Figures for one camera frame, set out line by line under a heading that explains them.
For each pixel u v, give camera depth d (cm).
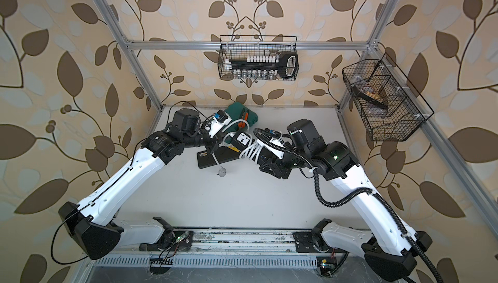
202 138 60
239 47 91
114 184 43
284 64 84
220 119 60
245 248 74
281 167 54
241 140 60
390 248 37
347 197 38
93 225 39
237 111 124
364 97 74
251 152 58
